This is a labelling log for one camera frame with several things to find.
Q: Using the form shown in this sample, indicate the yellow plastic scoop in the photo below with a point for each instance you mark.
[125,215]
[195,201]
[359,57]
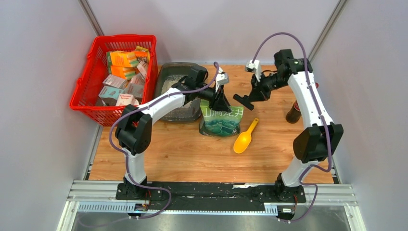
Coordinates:
[244,139]

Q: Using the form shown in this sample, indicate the black bag clip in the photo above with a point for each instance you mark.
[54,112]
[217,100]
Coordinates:
[246,100]

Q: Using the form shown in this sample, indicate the orange sponge pack lower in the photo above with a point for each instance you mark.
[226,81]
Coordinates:
[122,72]

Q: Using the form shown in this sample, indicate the orange sponge pack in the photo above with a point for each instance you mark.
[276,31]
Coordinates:
[122,58]
[122,72]

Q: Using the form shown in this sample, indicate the aluminium frame rail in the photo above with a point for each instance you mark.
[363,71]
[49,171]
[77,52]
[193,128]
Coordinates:
[328,194]

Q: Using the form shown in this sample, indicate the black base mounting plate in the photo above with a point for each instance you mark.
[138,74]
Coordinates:
[208,196]

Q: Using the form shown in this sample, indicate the dark cola bottle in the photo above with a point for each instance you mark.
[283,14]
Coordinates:
[294,111]

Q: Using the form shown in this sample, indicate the white pink sponge box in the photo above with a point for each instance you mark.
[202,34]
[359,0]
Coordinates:
[126,99]

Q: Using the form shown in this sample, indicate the red plastic shopping basket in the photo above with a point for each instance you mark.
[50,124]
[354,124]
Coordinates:
[85,97]

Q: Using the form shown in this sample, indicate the orange sponge pack upper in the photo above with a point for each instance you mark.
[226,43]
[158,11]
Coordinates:
[122,58]

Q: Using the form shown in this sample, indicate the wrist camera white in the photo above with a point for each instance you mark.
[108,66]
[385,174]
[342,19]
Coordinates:
[253,66]
[222,79]

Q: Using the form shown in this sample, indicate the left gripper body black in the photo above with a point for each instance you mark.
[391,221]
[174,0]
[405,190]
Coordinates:
[209,94]

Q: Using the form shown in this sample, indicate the teal grey box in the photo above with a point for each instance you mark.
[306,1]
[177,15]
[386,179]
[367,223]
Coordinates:
[109,95]

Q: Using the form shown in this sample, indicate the yellow patterned packet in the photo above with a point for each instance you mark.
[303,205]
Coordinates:
[142,54]

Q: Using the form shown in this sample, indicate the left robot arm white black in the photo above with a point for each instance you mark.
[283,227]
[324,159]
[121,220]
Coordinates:
[133,129]

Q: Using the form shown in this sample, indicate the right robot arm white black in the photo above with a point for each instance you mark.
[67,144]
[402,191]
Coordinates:
[320,137]

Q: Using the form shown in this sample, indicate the green litter bag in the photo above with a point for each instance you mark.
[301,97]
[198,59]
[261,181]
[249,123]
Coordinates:
[220,123]

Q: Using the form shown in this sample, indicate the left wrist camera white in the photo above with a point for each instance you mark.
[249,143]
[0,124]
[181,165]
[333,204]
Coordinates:
[222,79]

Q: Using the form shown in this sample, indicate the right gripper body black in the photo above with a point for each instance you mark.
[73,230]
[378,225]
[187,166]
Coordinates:
[265,85]

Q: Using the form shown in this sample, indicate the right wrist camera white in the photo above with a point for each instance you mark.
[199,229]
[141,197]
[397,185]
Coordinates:
[253,66]

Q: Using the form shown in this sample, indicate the pink grey box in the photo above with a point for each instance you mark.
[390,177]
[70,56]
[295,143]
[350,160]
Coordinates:
[115,82]

